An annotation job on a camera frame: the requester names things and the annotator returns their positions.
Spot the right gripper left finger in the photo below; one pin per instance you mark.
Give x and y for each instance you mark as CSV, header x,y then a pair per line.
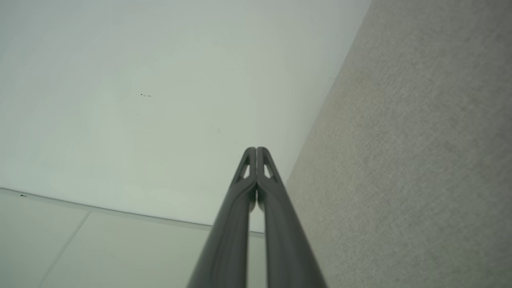
x,y
228,240

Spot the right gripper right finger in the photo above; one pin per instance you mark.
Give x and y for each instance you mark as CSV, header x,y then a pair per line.
x,y
288,240

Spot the grey fabric sofa surface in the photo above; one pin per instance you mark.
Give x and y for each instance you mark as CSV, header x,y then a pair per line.
x,y
420,160

